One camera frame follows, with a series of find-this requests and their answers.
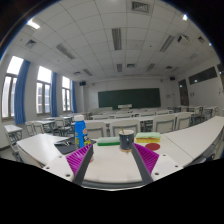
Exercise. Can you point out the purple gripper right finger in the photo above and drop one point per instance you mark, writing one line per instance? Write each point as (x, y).
(145, 160)

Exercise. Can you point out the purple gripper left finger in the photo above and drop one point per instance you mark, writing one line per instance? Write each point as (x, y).
(79, 161)

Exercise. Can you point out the red round coaster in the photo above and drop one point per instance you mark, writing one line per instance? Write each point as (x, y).
(152, 146)

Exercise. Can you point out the black mat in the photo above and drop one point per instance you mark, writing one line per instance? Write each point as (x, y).
(66, 146)

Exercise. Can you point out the yellow green sponge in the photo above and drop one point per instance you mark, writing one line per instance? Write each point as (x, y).
(148, 137)

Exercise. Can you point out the dark blue cup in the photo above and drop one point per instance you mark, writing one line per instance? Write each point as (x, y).
(126, 140)

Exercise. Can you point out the blue plastic bottle white cap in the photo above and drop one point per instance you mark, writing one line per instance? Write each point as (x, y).
(81, 134)

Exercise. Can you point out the white chair left centre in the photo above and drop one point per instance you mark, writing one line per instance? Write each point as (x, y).
(96, 130)

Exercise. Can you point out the white chair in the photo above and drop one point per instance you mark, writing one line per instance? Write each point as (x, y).
(163, 123)
(129, 124)
(96, 130)

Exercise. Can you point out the white chair right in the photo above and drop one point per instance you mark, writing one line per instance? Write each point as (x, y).
(163, 123)

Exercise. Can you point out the white desk left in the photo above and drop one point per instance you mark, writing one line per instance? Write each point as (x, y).
(39, 150)

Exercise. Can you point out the white desk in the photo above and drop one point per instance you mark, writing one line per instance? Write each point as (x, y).
(199, 143)
(39, 150)

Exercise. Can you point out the white desk right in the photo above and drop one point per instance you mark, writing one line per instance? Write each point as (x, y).
(199, 143)

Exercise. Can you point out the green chalkboard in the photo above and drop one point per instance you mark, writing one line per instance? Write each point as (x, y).
(138, 98)

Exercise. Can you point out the blue curtain middle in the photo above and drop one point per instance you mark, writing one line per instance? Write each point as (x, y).
(53, 95)

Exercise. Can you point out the blue curtain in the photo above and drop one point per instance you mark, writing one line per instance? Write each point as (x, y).
(53, 95)
(19, 112)

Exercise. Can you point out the blue curtain left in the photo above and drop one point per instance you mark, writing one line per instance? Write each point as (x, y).
(19, 112)

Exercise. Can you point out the ceiling projector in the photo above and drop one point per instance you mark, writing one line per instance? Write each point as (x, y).
(183, 39)

